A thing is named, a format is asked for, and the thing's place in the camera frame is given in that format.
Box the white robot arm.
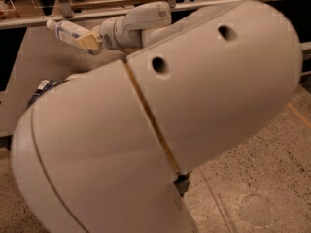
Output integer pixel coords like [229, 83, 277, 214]
[12, 0, 302, 233]

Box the grey drawer cabinet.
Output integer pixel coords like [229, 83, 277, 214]
[0, 26, 125, 148]

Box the metal railing frame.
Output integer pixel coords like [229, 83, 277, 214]
[0, 0, 311, 31]

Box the blue chip bag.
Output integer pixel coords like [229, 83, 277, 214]
[27, 79, 62, 108]

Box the clear plastic water bottle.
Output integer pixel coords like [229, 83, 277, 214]
[46, 20, 101, 55]

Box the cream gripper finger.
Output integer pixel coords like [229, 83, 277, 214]
[77, 31, 102, 51]

